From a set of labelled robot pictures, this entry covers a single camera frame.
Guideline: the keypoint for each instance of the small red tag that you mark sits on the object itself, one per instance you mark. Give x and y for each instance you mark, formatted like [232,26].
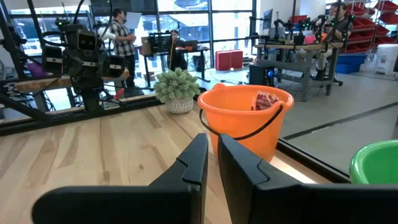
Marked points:
[118,94]

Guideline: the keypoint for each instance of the white plastic bin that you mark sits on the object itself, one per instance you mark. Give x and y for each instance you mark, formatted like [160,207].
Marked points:
[387,59]

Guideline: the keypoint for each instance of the green plastic bucket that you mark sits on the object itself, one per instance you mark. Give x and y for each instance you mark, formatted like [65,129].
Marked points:
[379,161]

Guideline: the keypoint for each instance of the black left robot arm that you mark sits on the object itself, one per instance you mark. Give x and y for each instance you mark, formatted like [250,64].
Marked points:
[91,99]

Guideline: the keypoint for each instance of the black computer monitor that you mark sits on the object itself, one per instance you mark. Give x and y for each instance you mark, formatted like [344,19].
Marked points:
[267,18]

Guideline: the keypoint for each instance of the person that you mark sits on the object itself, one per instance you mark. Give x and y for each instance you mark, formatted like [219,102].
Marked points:
[122,40]
[178,59]
[339,21]

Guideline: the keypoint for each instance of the red cabinet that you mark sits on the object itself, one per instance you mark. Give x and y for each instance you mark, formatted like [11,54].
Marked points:
[223,60]
[237,59]

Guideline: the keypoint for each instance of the red storage bin shelf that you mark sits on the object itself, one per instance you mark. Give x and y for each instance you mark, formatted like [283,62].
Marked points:
[373,25]

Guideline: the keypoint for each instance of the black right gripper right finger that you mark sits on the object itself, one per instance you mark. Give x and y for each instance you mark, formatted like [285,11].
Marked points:
[295,205]

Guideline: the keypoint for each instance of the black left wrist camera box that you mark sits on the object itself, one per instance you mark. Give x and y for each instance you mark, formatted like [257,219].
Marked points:
[86,40]

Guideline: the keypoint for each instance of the black computer tower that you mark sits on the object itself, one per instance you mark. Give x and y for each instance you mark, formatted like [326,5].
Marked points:
[259,76]

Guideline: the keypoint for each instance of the potted artificial green plant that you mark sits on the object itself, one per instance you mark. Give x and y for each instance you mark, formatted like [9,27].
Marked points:
[177,85]

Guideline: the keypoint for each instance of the orange plastic bucket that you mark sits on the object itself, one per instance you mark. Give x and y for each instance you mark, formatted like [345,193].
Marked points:
[236,121]

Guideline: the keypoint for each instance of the blue storage bin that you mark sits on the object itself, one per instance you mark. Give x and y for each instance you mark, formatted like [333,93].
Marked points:
[351,62]

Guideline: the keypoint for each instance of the black desk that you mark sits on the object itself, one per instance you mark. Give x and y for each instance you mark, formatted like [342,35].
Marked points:
[199,49]

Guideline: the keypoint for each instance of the wooden side table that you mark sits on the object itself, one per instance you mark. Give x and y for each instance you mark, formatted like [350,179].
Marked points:
[37,83]

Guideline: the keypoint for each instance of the purple cloth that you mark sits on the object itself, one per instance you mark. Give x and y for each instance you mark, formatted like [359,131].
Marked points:
[37,70]

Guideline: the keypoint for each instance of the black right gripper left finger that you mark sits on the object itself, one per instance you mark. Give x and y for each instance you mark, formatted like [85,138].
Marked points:
[124,205]

